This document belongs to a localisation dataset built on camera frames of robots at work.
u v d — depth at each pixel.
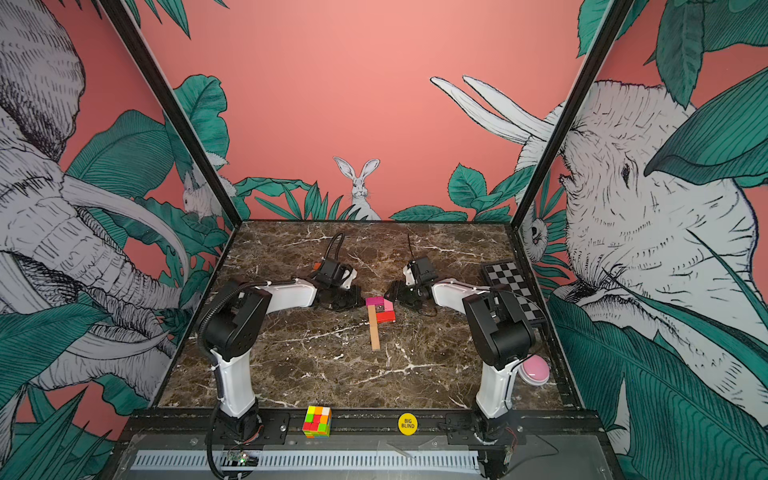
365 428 0.76
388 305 0.95
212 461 0.67
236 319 0.51
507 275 1.01
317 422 0.71
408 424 0.75
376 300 0.98
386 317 0.94
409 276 0.90
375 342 0.88
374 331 0.90
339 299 0.85
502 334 0.51
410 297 0.84
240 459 0.70
